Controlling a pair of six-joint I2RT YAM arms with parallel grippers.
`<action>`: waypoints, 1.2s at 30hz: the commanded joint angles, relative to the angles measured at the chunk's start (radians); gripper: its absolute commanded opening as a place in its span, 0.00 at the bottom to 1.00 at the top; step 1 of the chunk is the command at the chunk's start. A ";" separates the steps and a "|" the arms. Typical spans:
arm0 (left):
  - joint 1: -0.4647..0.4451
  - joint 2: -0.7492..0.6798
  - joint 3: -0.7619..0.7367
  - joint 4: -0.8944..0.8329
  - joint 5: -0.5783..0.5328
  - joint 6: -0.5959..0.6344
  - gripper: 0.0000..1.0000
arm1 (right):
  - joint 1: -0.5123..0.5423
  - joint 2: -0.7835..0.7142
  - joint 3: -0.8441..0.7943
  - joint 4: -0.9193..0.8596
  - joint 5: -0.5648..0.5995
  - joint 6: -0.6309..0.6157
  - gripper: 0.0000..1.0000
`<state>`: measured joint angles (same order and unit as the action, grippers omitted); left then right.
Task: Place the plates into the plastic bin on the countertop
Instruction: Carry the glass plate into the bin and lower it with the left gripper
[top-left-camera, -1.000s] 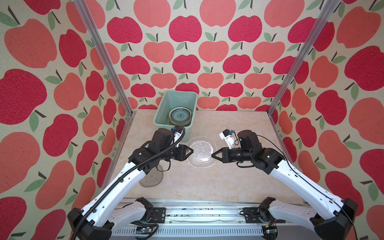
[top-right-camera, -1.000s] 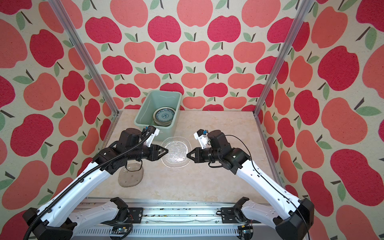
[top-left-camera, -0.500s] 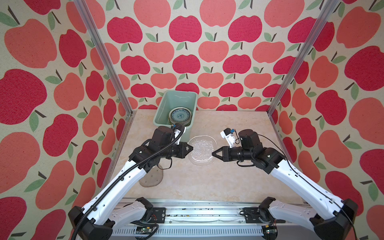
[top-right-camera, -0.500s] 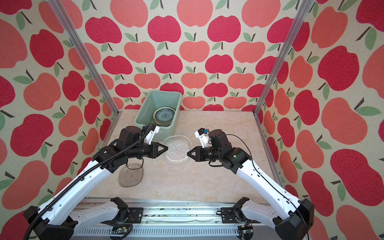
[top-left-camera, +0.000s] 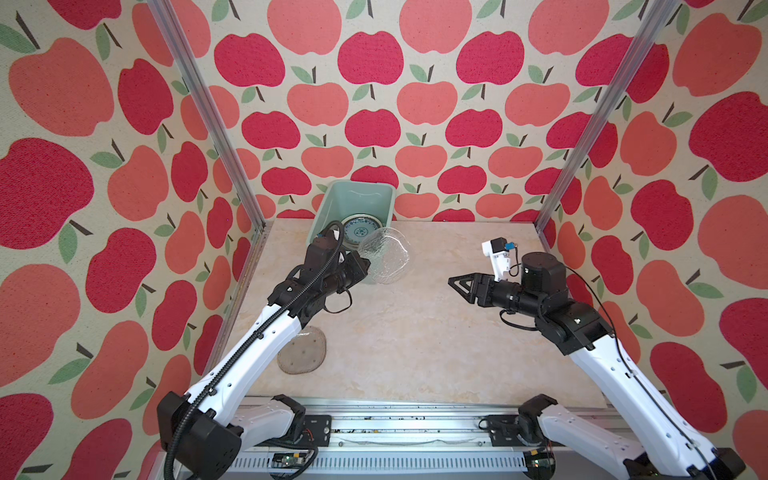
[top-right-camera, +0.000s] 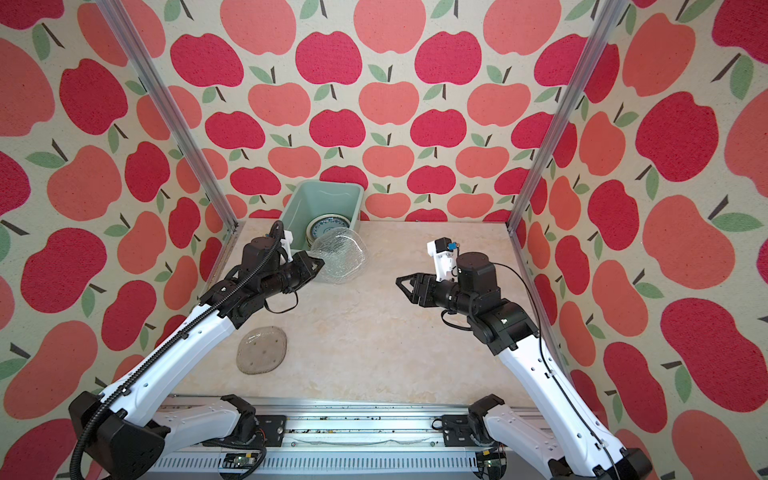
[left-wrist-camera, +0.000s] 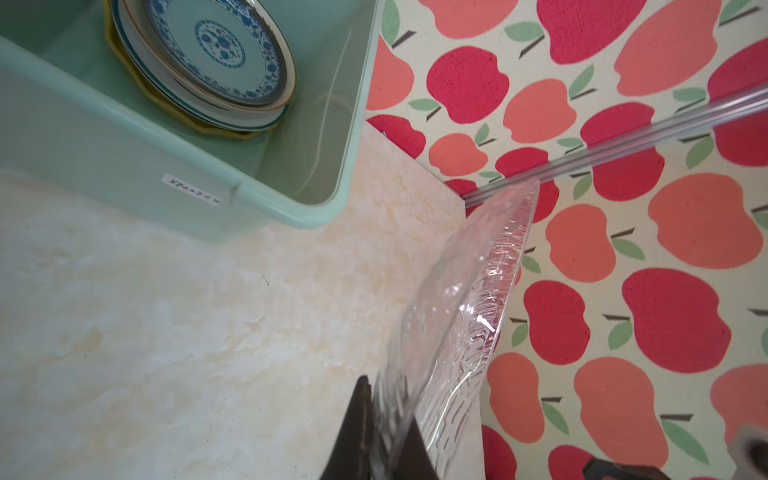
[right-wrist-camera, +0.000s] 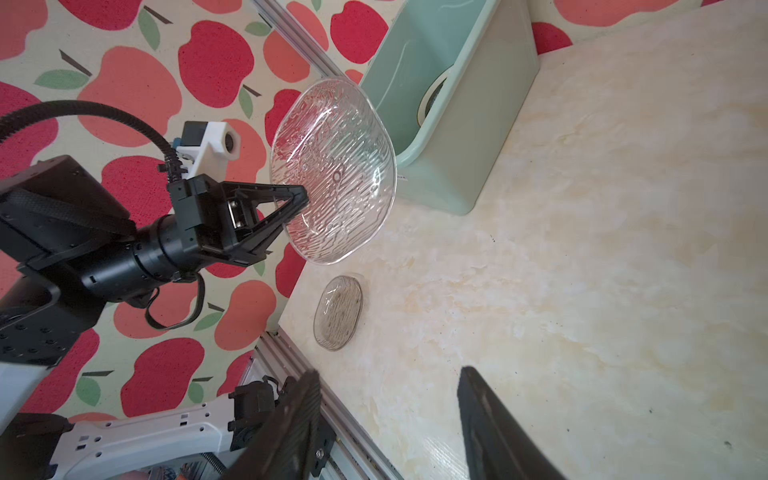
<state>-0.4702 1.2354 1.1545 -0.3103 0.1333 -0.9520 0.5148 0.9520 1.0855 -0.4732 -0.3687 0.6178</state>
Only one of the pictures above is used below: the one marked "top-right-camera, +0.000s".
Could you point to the clear glass plate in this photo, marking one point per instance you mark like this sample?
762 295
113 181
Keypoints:
344 254

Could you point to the blue floral pattern plate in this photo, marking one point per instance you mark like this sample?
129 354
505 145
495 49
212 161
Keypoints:
322 224

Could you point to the grey glass plate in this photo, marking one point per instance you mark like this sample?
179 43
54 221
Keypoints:
262 350

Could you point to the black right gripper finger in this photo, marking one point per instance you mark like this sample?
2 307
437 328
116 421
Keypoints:
414 294
412 279

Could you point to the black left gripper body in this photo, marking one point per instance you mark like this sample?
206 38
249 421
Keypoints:
291 275

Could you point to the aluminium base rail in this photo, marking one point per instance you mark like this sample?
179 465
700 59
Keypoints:
362 428

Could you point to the light green plastic bin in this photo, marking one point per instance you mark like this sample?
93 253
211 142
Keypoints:
313 198

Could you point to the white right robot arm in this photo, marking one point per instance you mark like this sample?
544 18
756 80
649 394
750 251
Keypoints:
552 390

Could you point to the aluminium frame post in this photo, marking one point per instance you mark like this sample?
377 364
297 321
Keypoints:
130 41
605 23

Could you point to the right aluminium frame post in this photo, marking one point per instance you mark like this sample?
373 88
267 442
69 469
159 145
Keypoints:
605 23

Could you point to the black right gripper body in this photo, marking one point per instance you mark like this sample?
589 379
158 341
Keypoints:
447 294

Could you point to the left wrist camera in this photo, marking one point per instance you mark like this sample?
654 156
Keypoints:
285 250

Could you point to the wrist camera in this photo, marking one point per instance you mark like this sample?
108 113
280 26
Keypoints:
285 250
444 252

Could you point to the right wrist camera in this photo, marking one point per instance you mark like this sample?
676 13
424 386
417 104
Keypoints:
444 252

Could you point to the left aluminium frame post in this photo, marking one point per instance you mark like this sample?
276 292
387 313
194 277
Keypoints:
130 41

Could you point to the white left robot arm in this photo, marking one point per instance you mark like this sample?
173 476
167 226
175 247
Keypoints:
168 366

